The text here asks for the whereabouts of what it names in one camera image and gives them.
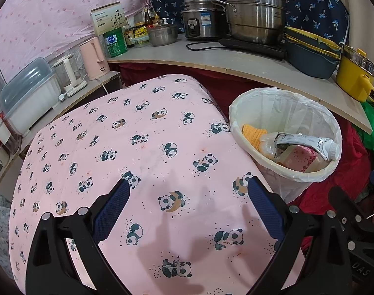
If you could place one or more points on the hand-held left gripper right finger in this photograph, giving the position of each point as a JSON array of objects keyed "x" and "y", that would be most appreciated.
[{"x": 267, "y": 209}]

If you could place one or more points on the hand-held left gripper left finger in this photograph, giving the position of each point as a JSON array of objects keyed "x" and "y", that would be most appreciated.
[{"x": 111, "y": 212}]

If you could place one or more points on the pink paper cup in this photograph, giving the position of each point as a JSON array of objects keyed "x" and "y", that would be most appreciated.
[{"x": 300, "y": 159}]

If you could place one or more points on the orange foam net sheet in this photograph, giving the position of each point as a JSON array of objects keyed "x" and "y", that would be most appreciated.
[{"x": 253, "y": 133}]

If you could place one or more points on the white lined waste bin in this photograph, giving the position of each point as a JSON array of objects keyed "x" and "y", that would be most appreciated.
[{"x": 285, "y": 104}]

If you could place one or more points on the red cloth pile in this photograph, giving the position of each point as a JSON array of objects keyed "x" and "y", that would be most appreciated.
[{"x": 350, "y": 159}]

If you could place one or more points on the pink panda print tablecloth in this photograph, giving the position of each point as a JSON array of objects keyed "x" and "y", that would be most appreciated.
[{"x": 162, "y": 129}]

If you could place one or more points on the yellow electric pot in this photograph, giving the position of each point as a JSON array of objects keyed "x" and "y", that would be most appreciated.
[{"x": 350, "y": 73}]

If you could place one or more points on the grey speckled blanket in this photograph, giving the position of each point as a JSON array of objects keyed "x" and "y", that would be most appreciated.
[{"x": 1, "y": 227}]

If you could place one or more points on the white power plug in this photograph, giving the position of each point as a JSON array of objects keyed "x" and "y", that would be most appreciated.
[{"x": 61, "y": 97}]

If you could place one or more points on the white dish box grey lid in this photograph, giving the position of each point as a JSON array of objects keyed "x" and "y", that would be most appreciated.
[{"x": 30, "y": 104}]

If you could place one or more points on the stacked blue yellow basins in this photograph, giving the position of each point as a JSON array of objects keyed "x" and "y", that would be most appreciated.
[{"x": 310, "y": 63}]

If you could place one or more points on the white glass kettle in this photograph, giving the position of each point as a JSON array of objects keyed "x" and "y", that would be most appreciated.
[{"x": 68, "y": 73}]

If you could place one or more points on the pink electric kettle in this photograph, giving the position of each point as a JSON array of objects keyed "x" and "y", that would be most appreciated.
[{"x": 93, "y": 58}]

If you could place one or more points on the black induction cooker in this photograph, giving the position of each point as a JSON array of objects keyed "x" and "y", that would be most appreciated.
[{"x": 267, "y": 50}]

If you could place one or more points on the beige curtain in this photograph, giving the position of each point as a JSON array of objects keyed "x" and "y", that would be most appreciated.
[{"x": 365, "y": 21}]

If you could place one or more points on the green tin can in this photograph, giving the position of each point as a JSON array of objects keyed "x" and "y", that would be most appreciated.
[{"x": 114, "y": 43}]

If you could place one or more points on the dark sauce bottle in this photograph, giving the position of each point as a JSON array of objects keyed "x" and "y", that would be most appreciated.
[{"x": 129, "y": 38}]

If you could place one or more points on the yellow label jar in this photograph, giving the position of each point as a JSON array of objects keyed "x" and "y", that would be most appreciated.
[{"x": 141, "y": 32}]

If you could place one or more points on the small steel lidded pot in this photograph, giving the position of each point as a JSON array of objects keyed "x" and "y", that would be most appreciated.
[{"x": 162, "y": 35}]

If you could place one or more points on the navy floral cloth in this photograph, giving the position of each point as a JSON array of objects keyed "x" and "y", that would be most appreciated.
[{"x": 316, "y": 3}]

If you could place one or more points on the beige carton box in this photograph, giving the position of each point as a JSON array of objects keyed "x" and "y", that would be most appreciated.
[{"x": 108, "y": 18}]

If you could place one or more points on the large steel stockpot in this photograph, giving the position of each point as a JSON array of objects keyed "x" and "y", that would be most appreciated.
[{"x": 257, "y": 15}]

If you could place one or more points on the amber bottle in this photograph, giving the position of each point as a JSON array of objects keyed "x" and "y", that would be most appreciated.
[{"x": 156, "y": 20}]

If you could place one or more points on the steel rice cooker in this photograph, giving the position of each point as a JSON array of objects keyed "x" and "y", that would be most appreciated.
[{"x": 202, "y": 21}]

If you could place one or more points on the pink dotted hanging sheet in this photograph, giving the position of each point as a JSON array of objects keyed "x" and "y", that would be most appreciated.
[{"x": 51, "y": 15}]

